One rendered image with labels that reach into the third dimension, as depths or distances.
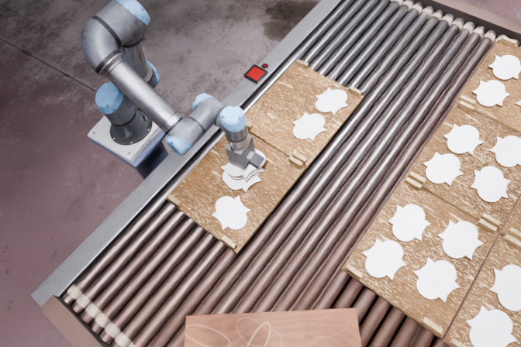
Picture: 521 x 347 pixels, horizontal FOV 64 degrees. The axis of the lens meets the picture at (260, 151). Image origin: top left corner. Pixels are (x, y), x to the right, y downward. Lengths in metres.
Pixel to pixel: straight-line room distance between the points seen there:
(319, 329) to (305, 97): 0.92
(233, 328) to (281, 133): 0.76
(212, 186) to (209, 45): 1.96
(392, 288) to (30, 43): 3.40
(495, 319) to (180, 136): 1.10
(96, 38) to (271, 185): 0.77
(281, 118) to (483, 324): 0.98
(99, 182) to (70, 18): 1.69
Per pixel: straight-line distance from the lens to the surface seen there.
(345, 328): 1.31
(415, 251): 1.52
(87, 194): 2.91
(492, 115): 1.87
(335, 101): 1.76
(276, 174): 1.58
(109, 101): 1.70
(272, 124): 1.70
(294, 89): 1.81
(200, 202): 1.57
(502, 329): 1.52
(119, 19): 1.37
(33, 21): 4.24
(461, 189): 1.65
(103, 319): 1.57
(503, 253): 1.61
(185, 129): 1.33
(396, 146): 1.70
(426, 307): 1.48
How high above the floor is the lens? 2.33
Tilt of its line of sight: 59 degrees down
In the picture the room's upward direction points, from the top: 9 degrees counter-clockwise
